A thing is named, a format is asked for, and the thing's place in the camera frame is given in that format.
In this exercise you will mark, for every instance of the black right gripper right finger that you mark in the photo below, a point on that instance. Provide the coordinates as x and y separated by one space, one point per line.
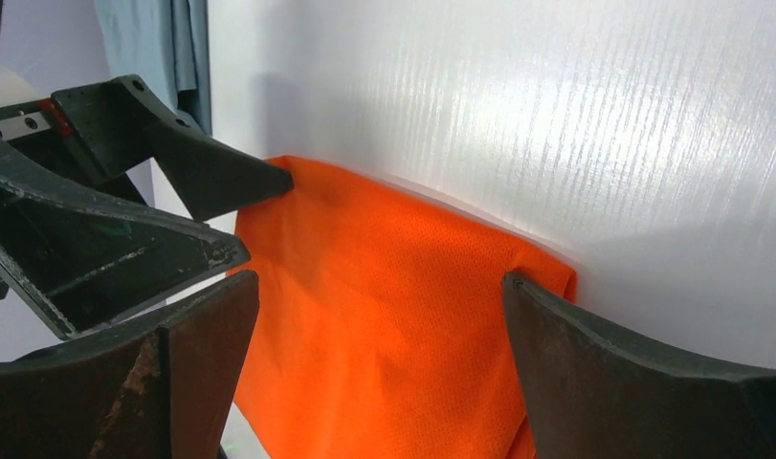
596 389

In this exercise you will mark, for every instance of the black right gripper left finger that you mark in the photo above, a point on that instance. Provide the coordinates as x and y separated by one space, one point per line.
159 385

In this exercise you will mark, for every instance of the orange t shirt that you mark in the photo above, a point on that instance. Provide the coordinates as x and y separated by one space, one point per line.
380 332

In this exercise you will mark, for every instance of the folded grey-blue t shirt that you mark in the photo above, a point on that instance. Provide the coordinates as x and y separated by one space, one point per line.
166 43

